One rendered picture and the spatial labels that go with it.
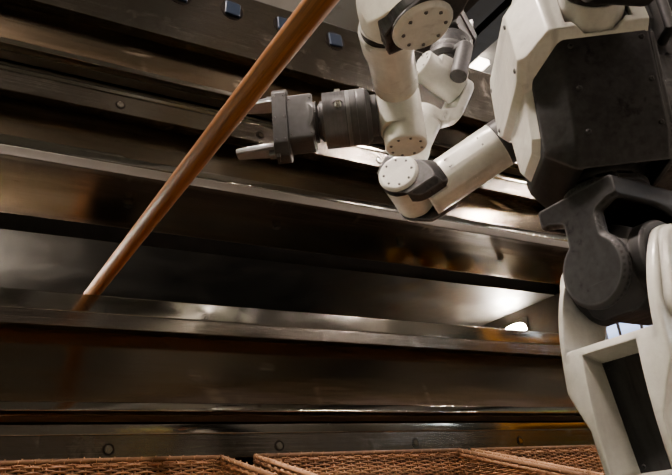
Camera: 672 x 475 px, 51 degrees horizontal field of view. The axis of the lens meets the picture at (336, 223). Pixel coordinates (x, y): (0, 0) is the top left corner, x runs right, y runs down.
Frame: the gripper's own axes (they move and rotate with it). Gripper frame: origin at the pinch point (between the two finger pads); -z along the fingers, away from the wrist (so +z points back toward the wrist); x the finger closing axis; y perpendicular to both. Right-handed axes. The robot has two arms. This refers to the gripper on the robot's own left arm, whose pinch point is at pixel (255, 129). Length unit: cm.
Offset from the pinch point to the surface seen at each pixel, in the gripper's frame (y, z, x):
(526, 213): 118, 68, -31
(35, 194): 30, -51, -9
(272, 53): -30.7, 7.4, 9.8
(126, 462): 41, -34, 43
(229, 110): -20.6, 0.3, 9.7
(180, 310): 51, -26, 12
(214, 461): 52, -20, 44
